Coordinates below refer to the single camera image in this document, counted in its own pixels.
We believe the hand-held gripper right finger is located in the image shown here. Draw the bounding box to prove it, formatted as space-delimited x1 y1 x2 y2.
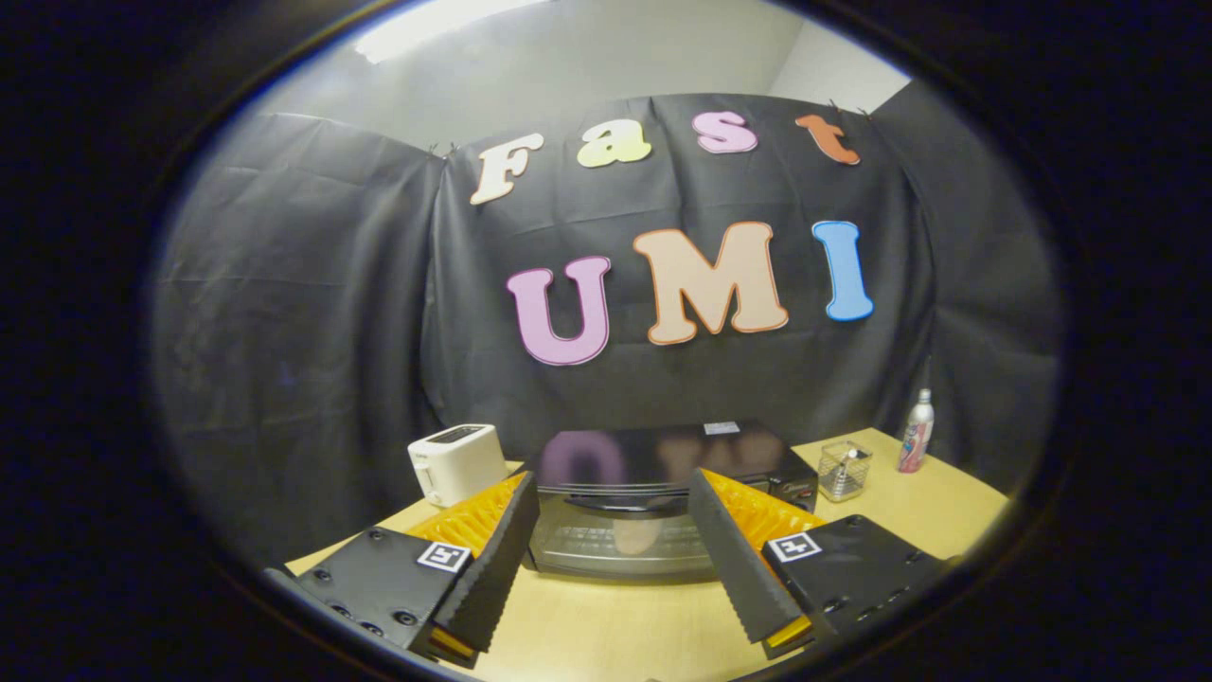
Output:
686 467 951 661

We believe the wire mesh basket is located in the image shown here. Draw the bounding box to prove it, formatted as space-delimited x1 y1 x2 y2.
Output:
818 440 872 503

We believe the wire oven rack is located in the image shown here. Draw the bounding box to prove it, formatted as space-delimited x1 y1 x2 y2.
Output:
538 524 713 562

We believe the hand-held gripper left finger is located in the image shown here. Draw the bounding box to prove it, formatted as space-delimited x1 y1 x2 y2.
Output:
275 471 542 669

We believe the white and pink spray bottle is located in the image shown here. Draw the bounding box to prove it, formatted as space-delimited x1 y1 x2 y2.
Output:
898 388 936 474

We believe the white bread toaster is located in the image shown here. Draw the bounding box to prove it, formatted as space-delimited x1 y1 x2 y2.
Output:
407 423 509 509

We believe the black backdrop cloth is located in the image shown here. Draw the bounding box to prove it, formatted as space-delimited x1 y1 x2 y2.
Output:
151 93 1066 569

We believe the round sugared bread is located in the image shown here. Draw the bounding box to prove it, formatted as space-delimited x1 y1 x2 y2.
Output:
614 519 661 556

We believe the black toaster oven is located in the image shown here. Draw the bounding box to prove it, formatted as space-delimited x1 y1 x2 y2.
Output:
526 420 821 581

